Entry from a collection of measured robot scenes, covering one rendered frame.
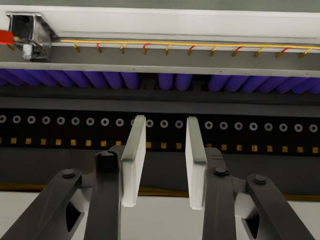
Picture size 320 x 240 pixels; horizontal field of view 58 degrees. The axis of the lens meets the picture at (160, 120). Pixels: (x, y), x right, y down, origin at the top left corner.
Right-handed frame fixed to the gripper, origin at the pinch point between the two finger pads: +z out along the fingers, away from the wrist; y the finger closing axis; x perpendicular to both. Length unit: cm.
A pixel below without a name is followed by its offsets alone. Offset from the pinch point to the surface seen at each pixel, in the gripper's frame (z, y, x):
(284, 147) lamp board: 19.0, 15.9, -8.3
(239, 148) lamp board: 18.8, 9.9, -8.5
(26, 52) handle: 6.3, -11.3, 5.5
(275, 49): 10.5, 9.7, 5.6
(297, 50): 10.5, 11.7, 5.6
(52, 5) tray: 6.1, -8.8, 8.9
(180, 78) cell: 14.4, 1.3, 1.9
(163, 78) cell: 14.1, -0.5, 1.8
